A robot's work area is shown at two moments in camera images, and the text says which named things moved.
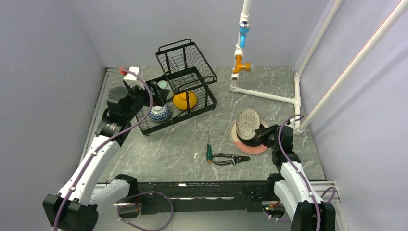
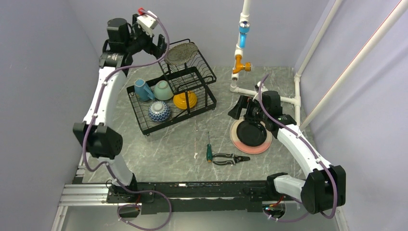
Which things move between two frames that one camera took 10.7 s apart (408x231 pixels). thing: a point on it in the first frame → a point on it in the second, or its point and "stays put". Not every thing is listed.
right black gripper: x=262 y=134 → x=243 y=102
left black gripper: x=159 y=97 → x=158 y=50
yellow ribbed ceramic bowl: x=180 y=100 stays put
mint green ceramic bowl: x=165 y=84 stays put
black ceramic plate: x=254 y=141 stays put
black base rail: x=195 y=197 stays put
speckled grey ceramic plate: x=248 y=121 → x=181 y=54
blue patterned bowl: x=159 y=113 stays put
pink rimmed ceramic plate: x=242 y=147 stays put
